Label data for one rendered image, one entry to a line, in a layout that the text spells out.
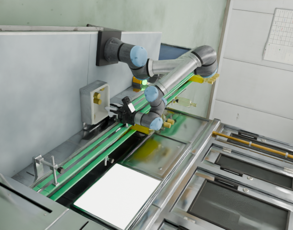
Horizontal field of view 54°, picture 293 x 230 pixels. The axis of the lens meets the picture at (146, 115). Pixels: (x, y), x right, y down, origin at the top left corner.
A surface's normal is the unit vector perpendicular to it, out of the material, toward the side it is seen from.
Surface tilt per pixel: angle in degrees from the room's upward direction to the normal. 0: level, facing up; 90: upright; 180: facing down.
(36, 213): 90
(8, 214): 90
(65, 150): 90
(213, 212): 90
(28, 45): 0
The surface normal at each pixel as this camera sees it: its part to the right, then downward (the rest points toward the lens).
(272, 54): -0.48, 0.40
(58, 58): 0.87, 0.27
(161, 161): 0.05, -0.88
